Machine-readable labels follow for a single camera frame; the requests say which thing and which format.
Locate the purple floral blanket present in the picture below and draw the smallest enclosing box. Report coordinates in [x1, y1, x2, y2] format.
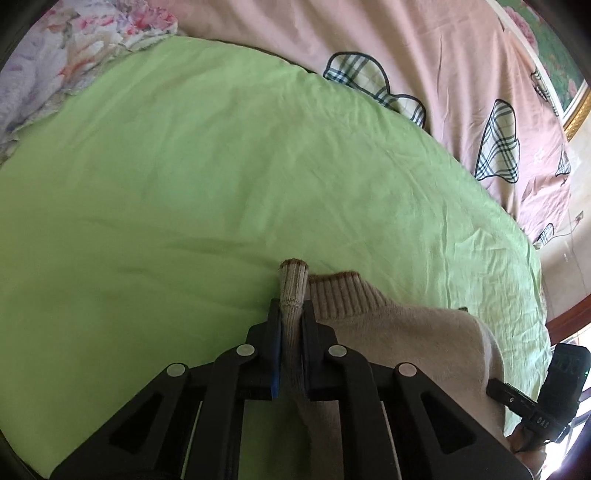
[0, 0, 182, 160]

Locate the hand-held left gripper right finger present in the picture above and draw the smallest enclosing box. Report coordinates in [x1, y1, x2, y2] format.
[299, 299, 533, 480]

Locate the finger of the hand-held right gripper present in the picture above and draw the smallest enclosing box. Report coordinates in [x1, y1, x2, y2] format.
[486, 378, 540, 412]

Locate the white wall cable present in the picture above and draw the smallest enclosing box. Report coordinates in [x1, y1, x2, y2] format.
[553, 216, 583, 239]

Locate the person's right hand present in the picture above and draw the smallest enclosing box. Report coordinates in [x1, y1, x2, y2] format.
[507, 427, 549, 480]

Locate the gold framed floral picture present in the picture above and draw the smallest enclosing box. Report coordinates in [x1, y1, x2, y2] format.
[489, 0, 591, 141]

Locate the light green bed sheet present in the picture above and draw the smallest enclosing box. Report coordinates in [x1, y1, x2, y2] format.
[0, 34, 553, 480]

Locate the pink quilt with plaid hearts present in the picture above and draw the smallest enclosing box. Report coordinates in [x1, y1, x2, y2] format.
[150, 0, 573, 251]

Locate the dark wooden furniture edge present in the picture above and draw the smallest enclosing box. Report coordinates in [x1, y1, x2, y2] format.
[545, 302, 591, 344]

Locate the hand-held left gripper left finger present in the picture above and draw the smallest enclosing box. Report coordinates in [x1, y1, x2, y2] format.
[48, 299, 284, 480]

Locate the grey knitted sweater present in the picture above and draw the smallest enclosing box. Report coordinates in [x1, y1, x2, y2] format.
[276, 259, 509, 480]

